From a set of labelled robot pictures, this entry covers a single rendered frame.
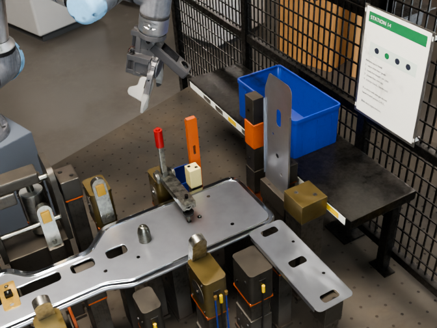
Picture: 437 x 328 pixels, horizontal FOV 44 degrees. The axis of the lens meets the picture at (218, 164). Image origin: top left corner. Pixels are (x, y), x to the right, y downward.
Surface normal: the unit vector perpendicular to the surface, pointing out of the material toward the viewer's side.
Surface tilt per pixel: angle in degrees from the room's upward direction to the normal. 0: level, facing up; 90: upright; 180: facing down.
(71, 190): 90
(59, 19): 90
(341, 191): 0
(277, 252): 0
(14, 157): 90
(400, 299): 0
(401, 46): 90
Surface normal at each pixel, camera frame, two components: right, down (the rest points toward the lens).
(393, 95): -0.87, 0.33
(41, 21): 0.75, 0.36
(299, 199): -0.06, -0.80
